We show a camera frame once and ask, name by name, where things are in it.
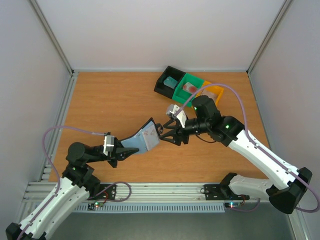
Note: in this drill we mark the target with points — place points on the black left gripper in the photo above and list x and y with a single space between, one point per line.
119 153

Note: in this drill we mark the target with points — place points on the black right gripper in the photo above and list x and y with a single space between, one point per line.
181 132

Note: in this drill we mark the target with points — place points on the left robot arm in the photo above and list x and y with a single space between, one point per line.
76 185

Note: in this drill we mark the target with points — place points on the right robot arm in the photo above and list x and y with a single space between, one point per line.
285 184

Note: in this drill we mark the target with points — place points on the red patterned card stack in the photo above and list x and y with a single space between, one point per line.
189 88

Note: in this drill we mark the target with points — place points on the teal card stack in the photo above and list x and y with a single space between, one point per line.
170 82

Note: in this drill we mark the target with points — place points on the black plastic bin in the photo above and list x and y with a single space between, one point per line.
160 88

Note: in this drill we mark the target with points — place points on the green plastic bin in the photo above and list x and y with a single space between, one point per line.
179 94

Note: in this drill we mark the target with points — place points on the yellow plastic bin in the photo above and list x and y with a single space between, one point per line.
215 89

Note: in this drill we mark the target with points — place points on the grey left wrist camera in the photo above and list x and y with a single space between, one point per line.
108 145

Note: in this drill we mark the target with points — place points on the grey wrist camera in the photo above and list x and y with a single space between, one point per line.
176 113
108 145

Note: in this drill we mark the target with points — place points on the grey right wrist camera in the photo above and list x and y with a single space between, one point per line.
176 113

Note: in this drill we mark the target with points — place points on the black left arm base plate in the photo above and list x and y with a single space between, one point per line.
104 191

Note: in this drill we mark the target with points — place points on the white slotted cable duct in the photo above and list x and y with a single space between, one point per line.
134 208

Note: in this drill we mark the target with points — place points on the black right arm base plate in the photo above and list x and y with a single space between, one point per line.
215 192

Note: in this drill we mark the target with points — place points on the aluminium front rail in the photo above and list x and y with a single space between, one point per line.
157 192

